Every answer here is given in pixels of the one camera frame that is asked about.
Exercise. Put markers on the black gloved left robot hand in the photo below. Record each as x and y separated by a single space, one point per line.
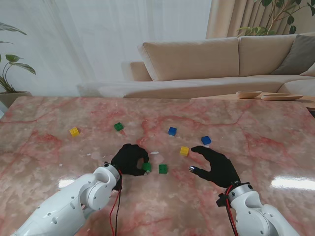
128 159

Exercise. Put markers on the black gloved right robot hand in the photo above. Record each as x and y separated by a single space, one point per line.
221 172

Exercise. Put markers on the green toy brick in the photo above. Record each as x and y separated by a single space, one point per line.
118 126
163 169
147 166

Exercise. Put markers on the yellow toy brick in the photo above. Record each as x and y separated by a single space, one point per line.
74 131
184 151

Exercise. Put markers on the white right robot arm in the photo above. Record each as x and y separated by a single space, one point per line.
248 211

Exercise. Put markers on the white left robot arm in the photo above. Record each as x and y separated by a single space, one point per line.
73 206

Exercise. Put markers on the blue toy brick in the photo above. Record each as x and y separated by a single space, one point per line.
172 131
206 140

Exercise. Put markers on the round wooden bowl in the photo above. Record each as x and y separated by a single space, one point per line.
249 94

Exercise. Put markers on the flat wooden plate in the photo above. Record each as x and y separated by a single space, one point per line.
281 97

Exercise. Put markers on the beige fabric sofa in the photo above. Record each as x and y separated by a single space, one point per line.
192 61

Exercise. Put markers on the white sheer curtain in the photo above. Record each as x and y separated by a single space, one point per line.
98 37

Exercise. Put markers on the beige plant pot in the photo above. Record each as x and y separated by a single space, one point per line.
12 98

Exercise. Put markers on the beige sofa cushion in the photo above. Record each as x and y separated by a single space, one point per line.
309 71

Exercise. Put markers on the grey sofa cushion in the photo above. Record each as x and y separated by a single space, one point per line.
297 56

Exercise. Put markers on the large-leaf green houseplant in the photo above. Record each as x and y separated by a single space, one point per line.
17 64

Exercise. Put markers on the beige drape curtain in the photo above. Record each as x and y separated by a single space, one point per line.
226 19

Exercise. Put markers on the tall leafy branch plant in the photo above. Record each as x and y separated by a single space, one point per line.
290 19

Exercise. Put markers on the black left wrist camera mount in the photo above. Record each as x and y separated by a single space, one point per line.
118 185

